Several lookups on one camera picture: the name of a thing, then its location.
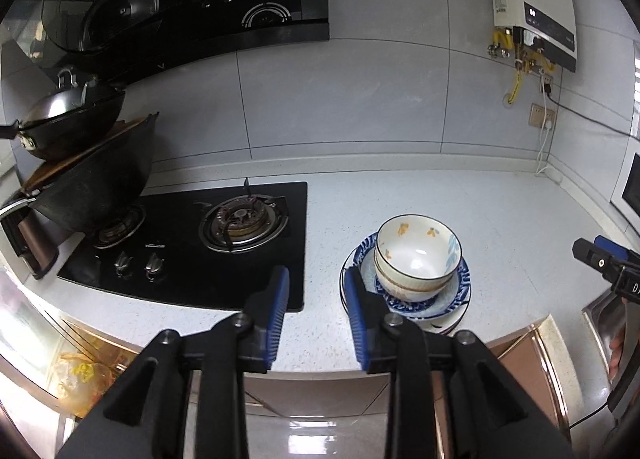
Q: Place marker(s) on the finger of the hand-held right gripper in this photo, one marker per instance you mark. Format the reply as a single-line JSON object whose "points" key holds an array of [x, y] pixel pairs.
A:
{"points": [[592, 256], [611, 246]]}

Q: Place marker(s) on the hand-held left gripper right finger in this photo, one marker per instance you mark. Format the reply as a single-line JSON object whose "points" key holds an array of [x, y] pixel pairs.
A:
{"points": [[357, 324]]}

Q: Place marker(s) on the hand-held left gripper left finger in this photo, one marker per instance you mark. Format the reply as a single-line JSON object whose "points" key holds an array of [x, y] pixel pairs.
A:
{"points": [[277, 319]]}

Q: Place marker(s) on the white floral bowl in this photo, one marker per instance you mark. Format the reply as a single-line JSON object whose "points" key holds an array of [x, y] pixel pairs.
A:
{"points": [[415, 291], [415, 259]]}

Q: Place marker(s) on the blue patterned plate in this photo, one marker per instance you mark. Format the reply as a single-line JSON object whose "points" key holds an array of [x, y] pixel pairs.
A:
{"points": [[450, 300]]}

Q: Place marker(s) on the person's right hand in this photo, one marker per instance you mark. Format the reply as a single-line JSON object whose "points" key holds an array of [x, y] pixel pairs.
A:
{"points": [[618, 349]]}

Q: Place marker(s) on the steel sink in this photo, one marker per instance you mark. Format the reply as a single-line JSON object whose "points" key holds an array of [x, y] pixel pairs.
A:
{"points": [[602, 319]]}

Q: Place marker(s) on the white microwave oven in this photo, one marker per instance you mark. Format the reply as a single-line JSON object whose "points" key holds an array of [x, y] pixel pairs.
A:
{"points": [[629, 189]]}

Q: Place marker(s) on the gas stove burner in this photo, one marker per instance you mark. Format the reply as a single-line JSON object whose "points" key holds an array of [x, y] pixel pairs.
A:
{"points": [[120, 234], [245, 219]]}

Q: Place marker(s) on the black glass gas stove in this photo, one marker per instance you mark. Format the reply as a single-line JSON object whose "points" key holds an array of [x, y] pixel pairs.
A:
{"points": [[175, 279]]}

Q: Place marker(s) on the metal stove knob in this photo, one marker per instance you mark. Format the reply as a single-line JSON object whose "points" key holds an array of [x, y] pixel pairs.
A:
{"points": [[124, 265], [155, 266]]}

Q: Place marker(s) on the yellow plastic bag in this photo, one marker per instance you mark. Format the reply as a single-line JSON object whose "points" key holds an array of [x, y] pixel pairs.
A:
{"points": [[80, 374]]}

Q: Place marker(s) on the large black wok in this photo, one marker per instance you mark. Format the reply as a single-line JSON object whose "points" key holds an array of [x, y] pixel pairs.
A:
{"points": [[95, 184]]}

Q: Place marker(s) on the wooden wok lid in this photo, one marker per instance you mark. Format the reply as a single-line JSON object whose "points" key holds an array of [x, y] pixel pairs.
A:
{"points": [[55, 170]]}

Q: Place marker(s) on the small black wok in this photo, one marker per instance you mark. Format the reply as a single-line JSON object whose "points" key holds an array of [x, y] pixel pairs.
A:
{"points": [[75, 129]]}

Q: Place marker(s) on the black glass range hood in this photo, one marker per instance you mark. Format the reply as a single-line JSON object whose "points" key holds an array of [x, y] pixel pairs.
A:
{"points": [[250, 14]]}

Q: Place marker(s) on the steel wok lid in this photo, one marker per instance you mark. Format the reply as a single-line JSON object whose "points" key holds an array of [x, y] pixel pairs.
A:
{"points": [[55, 104]]}

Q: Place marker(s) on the beige wall outlet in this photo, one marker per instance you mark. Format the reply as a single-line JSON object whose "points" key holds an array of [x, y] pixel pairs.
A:
{"points": [[542, 115]]}

